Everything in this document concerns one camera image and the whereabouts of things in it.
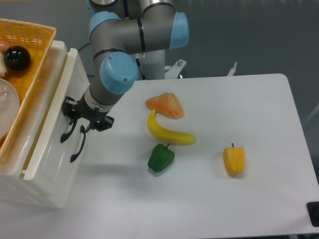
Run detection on black lower drawer handle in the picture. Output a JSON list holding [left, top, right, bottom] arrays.
[[70, 125, 87, 163]]

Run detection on black ball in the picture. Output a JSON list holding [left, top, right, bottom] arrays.
[[4, 45, 31, 71]]

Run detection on yellow banana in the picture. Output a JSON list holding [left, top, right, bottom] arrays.
[[147, 110, 196, 145]]

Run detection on green bell pepper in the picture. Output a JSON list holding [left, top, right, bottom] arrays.
[[148, 143, 175, 173]]

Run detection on black corner object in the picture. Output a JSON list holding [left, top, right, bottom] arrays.
[[307, 201, 319, 227]]

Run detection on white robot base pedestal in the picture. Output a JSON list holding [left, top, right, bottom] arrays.
[[132, 50, 165, 80]]

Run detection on white metal mounting frame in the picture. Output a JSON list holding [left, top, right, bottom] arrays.
[[164, 59, 238, 79]]

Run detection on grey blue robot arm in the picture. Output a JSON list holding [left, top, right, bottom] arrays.
[[62, 0, 189, 132]]

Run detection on yellow bell pepper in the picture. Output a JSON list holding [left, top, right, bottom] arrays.
[[223, 143, 246, 176]]

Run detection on orange bread slice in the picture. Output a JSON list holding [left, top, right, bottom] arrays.
[[145, 92, 184, 119]]

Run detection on clear glass bowl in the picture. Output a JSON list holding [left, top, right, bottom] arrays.
[[0, 79, 20, 139]]

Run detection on yellow wicker basket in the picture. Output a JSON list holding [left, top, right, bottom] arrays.
[[0, 18, 56, 163]]

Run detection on pink fruit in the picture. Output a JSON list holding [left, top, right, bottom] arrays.
[[0, 40, 11, 54]]

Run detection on black top drawer handle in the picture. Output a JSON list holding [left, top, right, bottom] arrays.
[[60, 123, 77, 143]]

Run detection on white drawer cabinet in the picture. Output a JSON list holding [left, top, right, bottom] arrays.
[[0, 41, 85, 208]]

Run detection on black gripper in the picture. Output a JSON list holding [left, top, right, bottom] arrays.
[[62, 96, 114, 132]]

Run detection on black drawer handle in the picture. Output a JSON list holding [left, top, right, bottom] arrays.
[[60, 123, 77, 143], [70, 125, 87, 163]]

